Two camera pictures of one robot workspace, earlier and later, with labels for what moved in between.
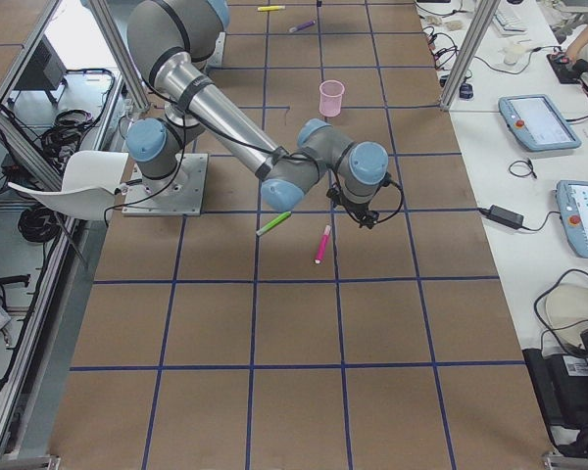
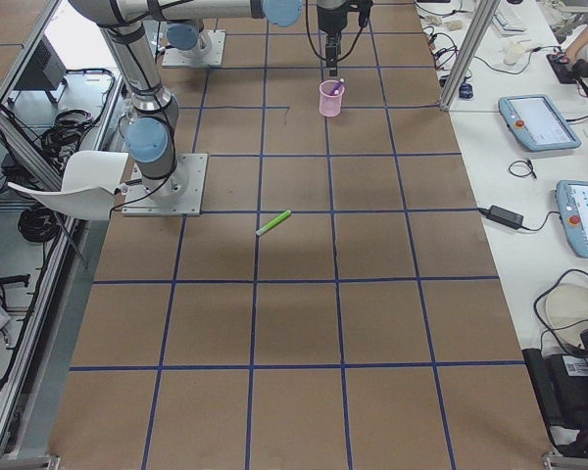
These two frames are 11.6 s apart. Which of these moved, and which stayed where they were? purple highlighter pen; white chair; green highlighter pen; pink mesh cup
Moved: purple highlighter pen
Stayed: white chair; green highlighter pen; pink mesh cup
